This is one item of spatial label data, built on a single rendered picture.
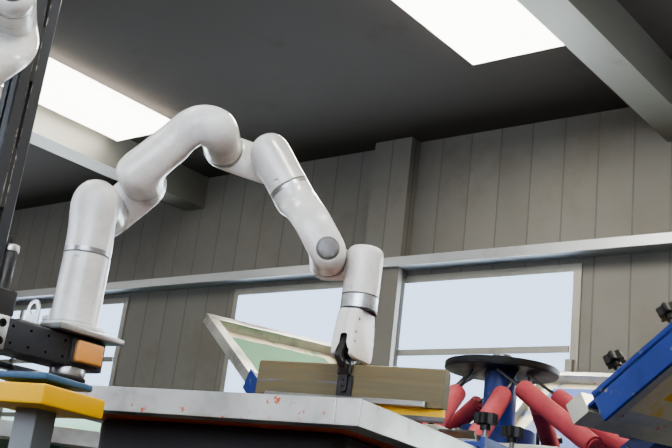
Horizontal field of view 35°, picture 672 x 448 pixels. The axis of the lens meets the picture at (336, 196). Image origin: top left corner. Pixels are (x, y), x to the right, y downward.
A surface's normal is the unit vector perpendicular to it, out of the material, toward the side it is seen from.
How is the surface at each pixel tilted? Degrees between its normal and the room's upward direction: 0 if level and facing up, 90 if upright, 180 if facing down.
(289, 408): 90
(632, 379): 90
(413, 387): 90
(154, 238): 90
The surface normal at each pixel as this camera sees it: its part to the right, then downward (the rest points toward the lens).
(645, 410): 0.19, 0.69
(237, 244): -0.61, -0.32
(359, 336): 0.84, -0.04
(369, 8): -0.12, 0.94
